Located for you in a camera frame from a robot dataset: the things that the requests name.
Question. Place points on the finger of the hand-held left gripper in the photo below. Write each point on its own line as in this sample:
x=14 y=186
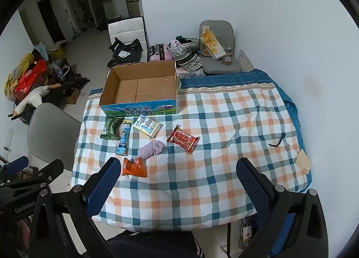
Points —
x=52 y=169
x=15 y=165

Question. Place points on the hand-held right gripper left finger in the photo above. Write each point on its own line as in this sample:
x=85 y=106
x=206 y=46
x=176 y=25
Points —
x=103 y=183

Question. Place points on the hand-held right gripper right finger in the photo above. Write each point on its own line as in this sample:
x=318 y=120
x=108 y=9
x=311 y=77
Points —
x=252 y=188

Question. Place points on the orange snack packet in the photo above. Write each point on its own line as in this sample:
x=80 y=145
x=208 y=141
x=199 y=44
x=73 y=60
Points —
x=134 y=168

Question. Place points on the blue squeeze tube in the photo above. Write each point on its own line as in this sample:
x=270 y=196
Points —
x=122 y=140

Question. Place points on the green snack packet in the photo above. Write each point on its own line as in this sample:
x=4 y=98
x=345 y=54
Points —
x=110 y=129

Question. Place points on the purple sock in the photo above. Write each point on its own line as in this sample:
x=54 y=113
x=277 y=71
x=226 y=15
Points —
x=150 y=148

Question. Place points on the white tissue pack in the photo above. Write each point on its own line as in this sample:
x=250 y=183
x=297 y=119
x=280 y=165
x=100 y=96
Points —
x=145 y=126

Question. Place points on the red snack packet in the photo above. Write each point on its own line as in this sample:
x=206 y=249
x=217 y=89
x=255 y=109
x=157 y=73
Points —
x=182 y=138

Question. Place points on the grey chair back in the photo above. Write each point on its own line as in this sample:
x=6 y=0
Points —
x=50 y=134

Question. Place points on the white power strip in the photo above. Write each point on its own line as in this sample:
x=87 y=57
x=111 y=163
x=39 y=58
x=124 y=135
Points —
x=246 y=232

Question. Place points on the plaid blanket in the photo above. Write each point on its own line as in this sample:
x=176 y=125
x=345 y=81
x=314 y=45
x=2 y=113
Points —
x=210 y=162

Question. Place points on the blue chair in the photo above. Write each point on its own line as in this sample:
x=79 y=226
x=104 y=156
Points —
x=289 y=227

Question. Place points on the beige paper piece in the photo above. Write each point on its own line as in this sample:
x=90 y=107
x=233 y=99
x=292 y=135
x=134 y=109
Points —
x=304 y=161

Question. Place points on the white goose plush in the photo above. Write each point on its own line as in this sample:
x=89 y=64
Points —
x=33 y=96

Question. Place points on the small brown cardboard box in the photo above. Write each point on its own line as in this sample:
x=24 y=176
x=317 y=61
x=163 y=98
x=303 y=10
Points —
x=73 y=96

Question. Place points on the person's dark trousers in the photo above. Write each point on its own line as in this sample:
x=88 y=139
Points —
x=151 y=246

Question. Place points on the red plastic bag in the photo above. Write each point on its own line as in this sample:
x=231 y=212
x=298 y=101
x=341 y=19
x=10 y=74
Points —
x=30 y=75

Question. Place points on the yellow cloth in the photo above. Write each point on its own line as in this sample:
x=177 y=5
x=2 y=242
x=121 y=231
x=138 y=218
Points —
x=23 y=60

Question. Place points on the yellow bin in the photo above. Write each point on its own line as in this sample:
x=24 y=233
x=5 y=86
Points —
x=57 y=52

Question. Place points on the beige board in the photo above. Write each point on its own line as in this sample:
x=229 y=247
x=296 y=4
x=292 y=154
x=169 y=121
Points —
x=244 y=59

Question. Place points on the tape roll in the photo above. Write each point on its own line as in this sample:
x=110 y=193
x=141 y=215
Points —
x=227 y=61

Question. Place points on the black plastic bag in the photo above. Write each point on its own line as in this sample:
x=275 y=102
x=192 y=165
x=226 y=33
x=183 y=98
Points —
x=126 y=53

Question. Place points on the black-and-white patterned bag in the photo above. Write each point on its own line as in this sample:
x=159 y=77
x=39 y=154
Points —
x=190 y=61

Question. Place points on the pink suitcase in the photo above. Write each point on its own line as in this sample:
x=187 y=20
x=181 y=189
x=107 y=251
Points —
x=160 y=54

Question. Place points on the yellow printed snack box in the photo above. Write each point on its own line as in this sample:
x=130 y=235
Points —
x=210 y=42

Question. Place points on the white padded chair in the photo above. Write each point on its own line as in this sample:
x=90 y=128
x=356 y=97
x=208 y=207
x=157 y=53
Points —
x=126 y=29

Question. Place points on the grey cushioned chair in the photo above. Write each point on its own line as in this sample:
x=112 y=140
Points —
x=221 y=30

